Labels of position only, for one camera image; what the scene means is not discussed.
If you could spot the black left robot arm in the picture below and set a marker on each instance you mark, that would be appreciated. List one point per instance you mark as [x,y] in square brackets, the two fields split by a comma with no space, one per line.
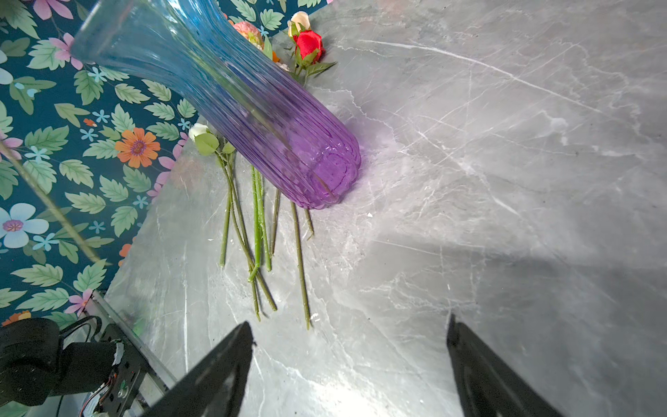
[36,363]

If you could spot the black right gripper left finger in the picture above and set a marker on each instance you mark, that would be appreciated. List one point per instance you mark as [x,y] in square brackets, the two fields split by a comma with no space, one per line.
[216,385]

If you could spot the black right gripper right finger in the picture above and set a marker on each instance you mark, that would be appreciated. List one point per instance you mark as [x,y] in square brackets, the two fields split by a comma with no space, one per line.
[486,385]

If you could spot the pink carnation top flower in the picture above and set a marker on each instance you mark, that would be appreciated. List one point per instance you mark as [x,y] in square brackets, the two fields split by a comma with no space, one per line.
[250,33]

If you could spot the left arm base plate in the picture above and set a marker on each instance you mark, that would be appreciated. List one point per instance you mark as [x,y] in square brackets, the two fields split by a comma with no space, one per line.
[136,382]

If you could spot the purple blue glass vase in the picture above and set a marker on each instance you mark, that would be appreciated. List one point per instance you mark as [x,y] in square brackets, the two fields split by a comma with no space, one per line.
[293,139]

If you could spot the red rose at pile edge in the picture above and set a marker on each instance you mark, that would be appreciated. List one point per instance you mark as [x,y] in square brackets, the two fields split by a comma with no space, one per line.
[309,51]

